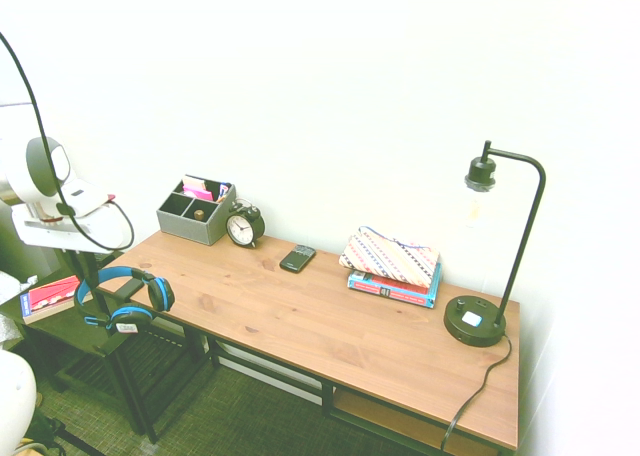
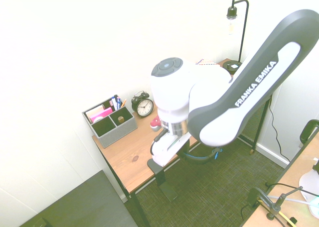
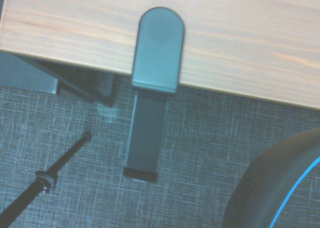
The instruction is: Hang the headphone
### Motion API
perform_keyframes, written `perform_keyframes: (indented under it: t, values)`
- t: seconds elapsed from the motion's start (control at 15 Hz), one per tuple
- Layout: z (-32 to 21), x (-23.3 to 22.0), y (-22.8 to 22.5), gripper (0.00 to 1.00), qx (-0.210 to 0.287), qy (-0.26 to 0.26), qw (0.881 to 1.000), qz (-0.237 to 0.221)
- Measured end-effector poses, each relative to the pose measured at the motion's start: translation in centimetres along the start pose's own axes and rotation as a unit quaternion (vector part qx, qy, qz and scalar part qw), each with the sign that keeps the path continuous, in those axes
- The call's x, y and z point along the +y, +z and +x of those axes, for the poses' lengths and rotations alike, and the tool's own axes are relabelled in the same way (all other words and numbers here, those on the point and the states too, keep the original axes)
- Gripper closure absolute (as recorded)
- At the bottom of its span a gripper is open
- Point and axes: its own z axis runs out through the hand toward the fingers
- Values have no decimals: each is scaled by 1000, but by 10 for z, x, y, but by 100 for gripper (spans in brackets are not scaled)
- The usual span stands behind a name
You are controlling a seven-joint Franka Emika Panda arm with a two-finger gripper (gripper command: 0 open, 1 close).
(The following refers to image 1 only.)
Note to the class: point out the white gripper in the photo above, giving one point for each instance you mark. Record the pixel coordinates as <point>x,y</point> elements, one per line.
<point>90,228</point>

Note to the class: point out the blue black headphones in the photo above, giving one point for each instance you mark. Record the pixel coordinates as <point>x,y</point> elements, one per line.
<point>160,293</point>

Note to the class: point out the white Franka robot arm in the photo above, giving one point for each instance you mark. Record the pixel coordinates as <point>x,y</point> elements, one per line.
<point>15,176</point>

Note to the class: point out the black headphone hook clamp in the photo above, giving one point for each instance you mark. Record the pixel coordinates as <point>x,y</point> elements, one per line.
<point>131,289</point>

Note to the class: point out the red book with blue spine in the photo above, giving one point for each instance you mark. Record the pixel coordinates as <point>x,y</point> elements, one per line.
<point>50,296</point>

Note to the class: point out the dark side table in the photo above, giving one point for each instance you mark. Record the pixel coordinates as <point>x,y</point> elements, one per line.
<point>60,331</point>

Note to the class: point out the white crumpled plastic bag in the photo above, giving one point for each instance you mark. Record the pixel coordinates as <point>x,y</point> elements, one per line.
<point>15,286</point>

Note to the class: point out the grey fabric organizer box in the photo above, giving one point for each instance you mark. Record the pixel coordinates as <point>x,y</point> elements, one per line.
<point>190,231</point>

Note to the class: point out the small brown jar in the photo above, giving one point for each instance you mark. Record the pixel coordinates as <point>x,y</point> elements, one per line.
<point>200,215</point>

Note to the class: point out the pink sticky notes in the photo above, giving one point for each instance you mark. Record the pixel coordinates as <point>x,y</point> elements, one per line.
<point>197,192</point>

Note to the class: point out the black twin-bell alarm clock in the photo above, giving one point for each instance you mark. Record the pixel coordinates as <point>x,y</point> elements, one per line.
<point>240,228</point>

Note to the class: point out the dark stand base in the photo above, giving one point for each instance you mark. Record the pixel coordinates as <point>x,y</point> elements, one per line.
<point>47,433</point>

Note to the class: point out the black smartphone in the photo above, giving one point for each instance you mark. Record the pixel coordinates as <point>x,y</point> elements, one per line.
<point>297,259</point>

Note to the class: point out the striped patterned fabric pouch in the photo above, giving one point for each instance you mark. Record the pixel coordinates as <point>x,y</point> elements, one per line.
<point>390,256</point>

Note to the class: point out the red cover book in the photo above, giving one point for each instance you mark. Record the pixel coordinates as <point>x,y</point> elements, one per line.
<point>395,284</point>

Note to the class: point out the wooden under-desk shelf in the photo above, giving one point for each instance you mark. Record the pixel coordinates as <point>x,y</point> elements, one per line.
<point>380,416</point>

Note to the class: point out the light blue book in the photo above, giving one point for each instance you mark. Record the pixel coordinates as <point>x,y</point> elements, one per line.
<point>435,291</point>

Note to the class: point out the black desk lamp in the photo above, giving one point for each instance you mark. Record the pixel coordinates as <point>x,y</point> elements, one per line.
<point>472,326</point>

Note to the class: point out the clear glass light bulb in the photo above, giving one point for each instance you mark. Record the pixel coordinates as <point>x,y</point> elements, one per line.
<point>474,206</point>

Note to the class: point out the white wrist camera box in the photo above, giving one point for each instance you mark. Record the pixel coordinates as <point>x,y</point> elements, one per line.
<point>85,198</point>

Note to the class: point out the black metal desk frame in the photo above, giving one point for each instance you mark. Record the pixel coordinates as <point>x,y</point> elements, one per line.
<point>327,398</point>

